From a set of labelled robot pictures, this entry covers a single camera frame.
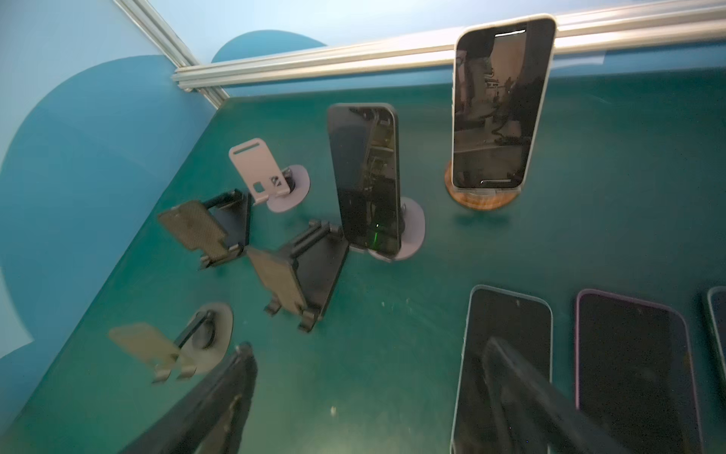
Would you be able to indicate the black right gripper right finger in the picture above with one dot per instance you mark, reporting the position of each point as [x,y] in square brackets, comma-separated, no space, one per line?
[532,416]

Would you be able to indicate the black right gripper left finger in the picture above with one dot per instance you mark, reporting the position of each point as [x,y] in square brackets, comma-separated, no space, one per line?
[211,418]

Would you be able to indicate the grey round phone stand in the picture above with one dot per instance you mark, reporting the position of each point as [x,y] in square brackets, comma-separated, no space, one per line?
[197,350]

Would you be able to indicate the purple phone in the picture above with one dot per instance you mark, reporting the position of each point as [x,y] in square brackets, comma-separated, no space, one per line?
[634,373]

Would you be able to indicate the black folding phone stand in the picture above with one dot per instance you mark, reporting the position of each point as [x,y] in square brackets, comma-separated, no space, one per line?
[219,228]

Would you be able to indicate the black phone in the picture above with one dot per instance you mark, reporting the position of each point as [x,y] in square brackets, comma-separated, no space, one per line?
[500,76]
[714,315]
[364,146]

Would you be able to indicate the grey round front stand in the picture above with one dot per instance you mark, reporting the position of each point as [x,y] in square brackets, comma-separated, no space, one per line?
[281,189]

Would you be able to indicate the black rectangular phone stand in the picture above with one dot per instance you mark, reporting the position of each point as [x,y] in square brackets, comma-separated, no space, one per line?
[301,275]

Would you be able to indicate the wooden round phone stand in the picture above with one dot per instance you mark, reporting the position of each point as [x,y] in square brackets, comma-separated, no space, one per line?
[475,201]

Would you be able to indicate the grey round rear stand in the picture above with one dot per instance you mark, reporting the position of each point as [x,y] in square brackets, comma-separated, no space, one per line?
[413,235]

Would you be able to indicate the black phone on wooden stand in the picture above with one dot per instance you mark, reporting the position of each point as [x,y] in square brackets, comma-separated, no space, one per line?
[500,76]

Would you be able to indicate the aluminium left corner post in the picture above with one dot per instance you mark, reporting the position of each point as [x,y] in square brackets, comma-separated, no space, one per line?
[161,34]

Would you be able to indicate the aluminium back frame rail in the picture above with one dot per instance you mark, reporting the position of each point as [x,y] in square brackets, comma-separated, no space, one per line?
[629,27]

